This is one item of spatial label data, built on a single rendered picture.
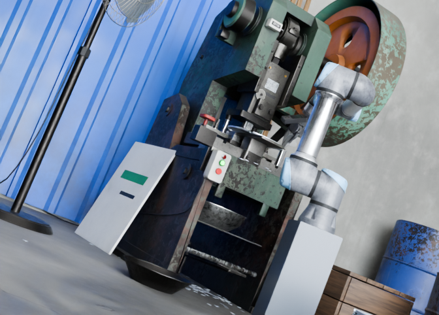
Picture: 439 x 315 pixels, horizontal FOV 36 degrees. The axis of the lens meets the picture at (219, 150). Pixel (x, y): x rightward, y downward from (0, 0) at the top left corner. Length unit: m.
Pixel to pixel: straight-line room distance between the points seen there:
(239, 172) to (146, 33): 1.55
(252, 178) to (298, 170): 0.58
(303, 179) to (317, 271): 0.35
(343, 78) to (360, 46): 0.93
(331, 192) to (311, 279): 0.34
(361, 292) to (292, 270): 0.46
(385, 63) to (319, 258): 1.18
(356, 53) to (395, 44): 0.25
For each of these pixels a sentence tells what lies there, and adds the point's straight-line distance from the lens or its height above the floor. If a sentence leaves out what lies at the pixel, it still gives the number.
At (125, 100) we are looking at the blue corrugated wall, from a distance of 4.36.
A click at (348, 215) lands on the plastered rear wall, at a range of 5.36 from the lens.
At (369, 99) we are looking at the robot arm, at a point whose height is 1.01.
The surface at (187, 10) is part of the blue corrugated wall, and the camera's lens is 4.55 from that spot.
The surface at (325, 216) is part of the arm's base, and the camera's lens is 2.66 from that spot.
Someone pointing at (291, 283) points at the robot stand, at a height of 0.22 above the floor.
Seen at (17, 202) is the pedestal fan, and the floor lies 0.08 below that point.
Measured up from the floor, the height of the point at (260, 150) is 0.73.
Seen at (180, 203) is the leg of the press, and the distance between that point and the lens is 3.14.
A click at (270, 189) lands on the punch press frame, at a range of 3.27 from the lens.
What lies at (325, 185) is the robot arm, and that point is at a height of 0.61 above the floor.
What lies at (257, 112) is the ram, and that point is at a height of 0.90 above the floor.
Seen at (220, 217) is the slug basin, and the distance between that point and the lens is 3.26.
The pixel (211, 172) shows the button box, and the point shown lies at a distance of 2.98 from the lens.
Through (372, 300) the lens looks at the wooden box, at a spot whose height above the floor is 0.27.
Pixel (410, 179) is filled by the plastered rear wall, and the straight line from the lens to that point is 5.73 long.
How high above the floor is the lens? 0.30
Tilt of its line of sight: 6 degrees up
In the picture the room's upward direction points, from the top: 22 degrees clockwise
